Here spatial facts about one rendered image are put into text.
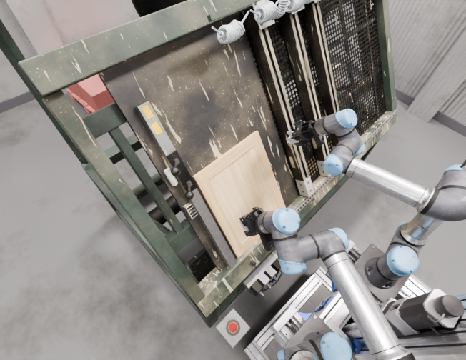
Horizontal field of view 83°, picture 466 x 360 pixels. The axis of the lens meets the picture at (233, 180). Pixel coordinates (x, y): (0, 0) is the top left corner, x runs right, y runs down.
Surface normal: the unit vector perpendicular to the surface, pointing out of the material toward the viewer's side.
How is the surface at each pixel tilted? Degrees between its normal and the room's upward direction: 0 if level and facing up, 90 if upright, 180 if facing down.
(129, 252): 0
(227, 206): 56
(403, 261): 7
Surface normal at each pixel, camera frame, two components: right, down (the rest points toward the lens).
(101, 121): 0.59, 0.18
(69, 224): 0.04, -0.56
